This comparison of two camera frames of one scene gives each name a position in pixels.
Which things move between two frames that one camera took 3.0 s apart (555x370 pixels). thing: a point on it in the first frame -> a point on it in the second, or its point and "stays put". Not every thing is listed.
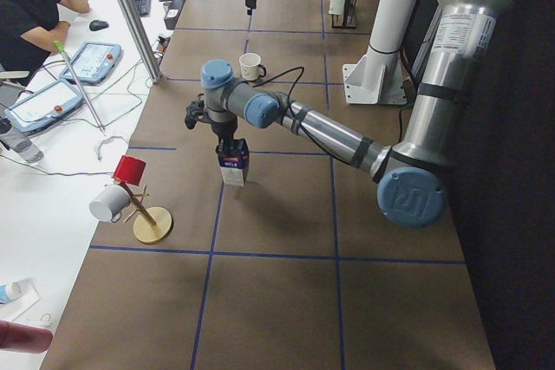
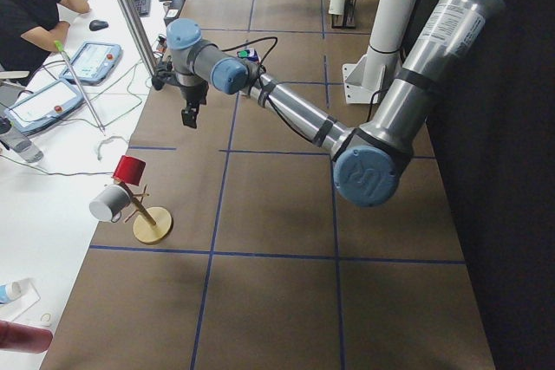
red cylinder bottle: [16, 336] stays put
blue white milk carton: [234, 160] -> [248, 53]
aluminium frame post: [136, 17] stays put
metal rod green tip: [59, 45] stays put
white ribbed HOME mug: [336, 3] stays put
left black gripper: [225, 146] -> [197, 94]
